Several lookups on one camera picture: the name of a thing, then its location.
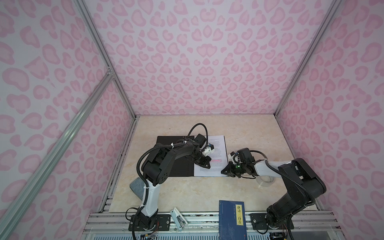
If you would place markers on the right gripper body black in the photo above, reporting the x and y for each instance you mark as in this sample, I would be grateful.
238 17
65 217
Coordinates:
238 169

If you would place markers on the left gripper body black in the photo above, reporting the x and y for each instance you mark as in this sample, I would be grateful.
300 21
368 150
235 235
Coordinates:
202 160

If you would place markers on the white paper sheet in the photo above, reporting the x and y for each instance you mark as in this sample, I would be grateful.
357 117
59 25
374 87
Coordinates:
219 159

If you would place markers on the grey black file folder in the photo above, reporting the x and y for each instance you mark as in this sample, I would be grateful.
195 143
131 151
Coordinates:
182 167

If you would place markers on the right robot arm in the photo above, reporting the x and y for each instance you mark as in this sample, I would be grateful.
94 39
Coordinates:
303 185

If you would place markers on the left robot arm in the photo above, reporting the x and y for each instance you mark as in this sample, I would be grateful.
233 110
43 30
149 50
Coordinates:
155 166

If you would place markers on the clear tape roll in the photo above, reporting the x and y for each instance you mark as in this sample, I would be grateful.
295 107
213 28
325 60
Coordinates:
265 181

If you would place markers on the blue book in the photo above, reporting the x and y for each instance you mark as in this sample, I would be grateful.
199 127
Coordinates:
232 221

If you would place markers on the grey sponge block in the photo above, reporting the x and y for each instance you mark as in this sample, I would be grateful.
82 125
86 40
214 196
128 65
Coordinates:
138 188

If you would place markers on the aluminium diagonal beam left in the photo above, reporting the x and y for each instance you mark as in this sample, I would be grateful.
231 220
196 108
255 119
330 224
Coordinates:
21 204

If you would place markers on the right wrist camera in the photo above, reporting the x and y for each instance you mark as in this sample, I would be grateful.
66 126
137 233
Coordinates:
234 157

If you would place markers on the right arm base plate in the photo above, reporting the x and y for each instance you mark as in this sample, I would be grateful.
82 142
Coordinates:
259 222

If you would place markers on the white bracket on rail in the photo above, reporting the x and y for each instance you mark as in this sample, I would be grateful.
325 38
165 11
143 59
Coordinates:
178 219

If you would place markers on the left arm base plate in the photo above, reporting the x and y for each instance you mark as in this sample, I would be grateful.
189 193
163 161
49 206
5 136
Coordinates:
159 222

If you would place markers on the aluminium rail frame front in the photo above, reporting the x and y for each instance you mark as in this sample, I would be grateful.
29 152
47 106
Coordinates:
308 225

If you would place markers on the aluminium corner post right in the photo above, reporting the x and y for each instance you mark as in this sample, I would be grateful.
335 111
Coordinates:
320 33

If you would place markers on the aluminium corner post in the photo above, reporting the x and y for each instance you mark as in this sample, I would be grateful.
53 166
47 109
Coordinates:
320 33
91 26

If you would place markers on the aluminium corner post left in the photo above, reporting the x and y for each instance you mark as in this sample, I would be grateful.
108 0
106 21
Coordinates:
91 26

